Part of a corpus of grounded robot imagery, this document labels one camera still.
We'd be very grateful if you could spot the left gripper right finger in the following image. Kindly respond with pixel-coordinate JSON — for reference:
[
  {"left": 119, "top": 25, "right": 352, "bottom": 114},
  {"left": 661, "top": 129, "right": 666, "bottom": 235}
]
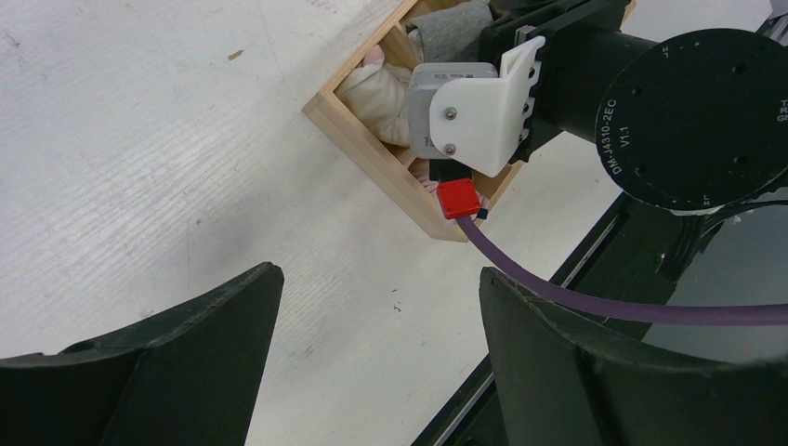
[{"left": 479, "top": 268, "right": 787, "bottom": 445}]

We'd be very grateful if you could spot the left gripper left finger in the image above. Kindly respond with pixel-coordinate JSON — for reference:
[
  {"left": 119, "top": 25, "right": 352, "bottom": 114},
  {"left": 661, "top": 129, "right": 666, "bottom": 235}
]
[{"left": 1, "top": 262, "right": 284, "bottom": 445}]

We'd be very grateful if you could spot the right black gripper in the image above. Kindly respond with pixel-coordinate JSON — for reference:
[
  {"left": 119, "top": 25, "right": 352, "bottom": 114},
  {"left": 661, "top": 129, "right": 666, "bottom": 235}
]
[{"left": 477, "top": 1, "right": 631, "bottom": 163}]

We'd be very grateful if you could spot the wooden compartment tray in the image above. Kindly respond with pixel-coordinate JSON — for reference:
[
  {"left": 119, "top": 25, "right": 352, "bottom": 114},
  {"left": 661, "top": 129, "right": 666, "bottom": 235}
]
[{"left": 301, "top": 0, "right": 638, "bottom": 244}]

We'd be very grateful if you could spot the grey beige underwear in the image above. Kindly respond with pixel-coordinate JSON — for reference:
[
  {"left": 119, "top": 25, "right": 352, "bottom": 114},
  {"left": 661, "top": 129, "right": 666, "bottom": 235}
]
[{"left": 405, "top": 1, "right": 494, "bottom": 63}]

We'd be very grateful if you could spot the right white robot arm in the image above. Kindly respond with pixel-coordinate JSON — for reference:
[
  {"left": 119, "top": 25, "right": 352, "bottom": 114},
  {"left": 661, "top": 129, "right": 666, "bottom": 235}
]
[{"left": 478, "top": 1, "right": 787, "bottom": 215}]

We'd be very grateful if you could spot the white rolled underwear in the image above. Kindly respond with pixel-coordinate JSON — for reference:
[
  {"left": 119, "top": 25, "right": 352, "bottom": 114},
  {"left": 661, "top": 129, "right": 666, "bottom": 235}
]
[{"left": 335, "top": 45, "right": 413, "bottom": 147}]

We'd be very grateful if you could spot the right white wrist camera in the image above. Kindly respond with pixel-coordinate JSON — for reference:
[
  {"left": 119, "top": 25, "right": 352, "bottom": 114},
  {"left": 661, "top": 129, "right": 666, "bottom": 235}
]
[{"left": 408, "top": 36, "right": 546, "bottom": 177}]

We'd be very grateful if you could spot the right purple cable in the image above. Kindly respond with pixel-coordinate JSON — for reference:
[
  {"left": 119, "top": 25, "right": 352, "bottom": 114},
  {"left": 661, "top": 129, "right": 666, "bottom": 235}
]
[{"left": 435, "top": 177, "right": 788, "bottom": 327}]

